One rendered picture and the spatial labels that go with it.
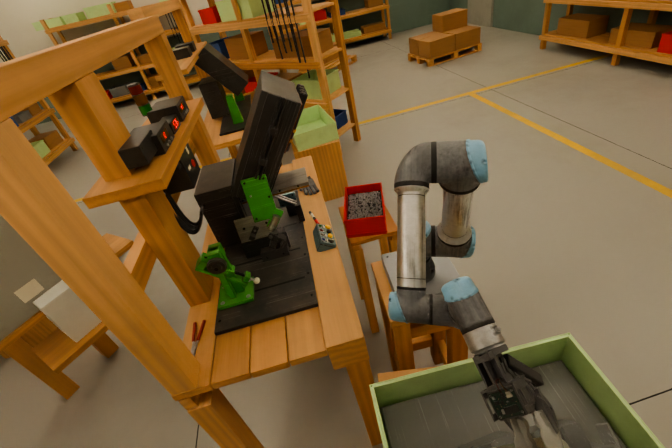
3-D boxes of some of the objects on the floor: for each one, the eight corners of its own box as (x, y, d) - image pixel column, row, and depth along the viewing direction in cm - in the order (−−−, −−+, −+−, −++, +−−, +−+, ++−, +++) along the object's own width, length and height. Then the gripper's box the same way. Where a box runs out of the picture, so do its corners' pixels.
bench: (335, 246, 294) (311, 157, 245) (390, 441, 170) (364, 339, 121) (256, 268, 290) (216, 183, 241) (253, 483, 166) (170, 396, 118)
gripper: (456, 361, 71) (514, 488, 60) (502, 344, 65) (576, 481, 55) (475, 355, 77) (530, 469, 66) (518, 338, 71) (587, 461, 60)
